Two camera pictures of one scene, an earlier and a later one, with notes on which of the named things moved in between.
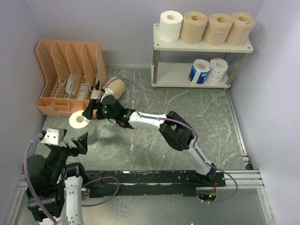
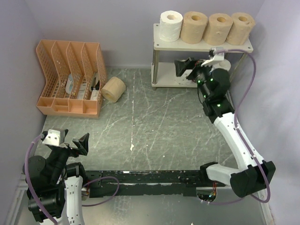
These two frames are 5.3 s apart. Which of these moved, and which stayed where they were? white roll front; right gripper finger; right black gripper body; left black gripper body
Moved: right black gripper body; right gripper finger
Stayed: left black gripper body; white roll front
